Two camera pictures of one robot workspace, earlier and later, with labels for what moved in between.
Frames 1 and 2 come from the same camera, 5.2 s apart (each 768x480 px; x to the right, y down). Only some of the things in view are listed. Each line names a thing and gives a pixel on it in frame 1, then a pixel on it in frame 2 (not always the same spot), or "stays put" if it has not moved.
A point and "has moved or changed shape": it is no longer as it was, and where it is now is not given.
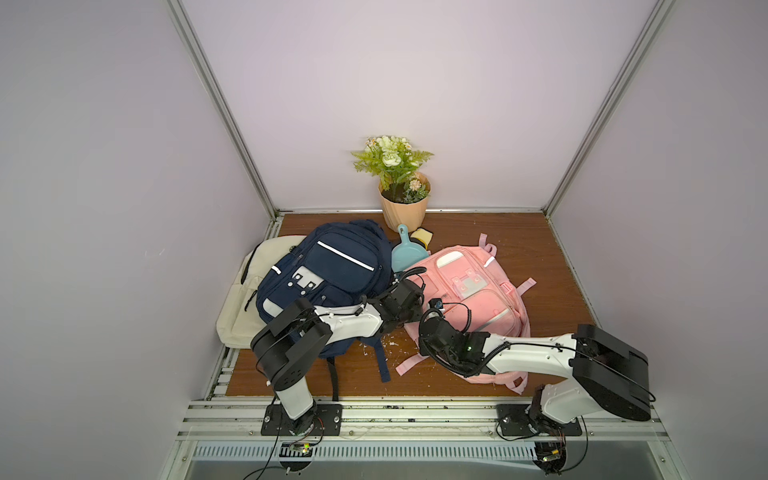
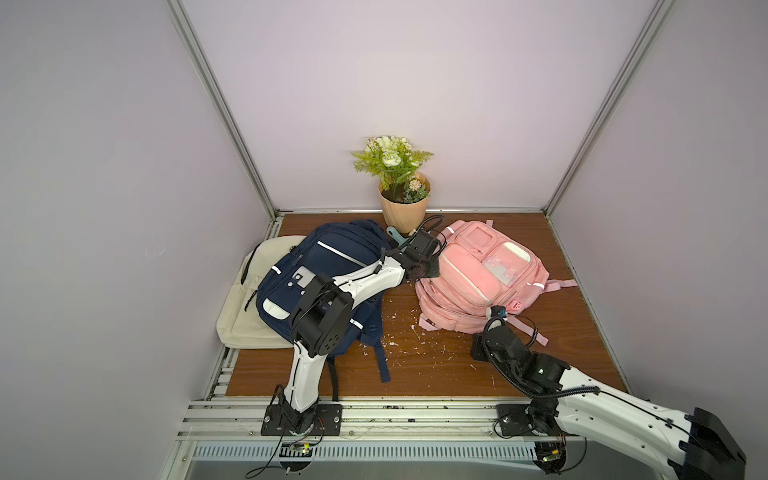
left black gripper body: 415,314 -> 428,268
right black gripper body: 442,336 -> 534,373
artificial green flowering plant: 393,161 stays put
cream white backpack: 241,320 stays put
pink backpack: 476,278 has moved or changed shape
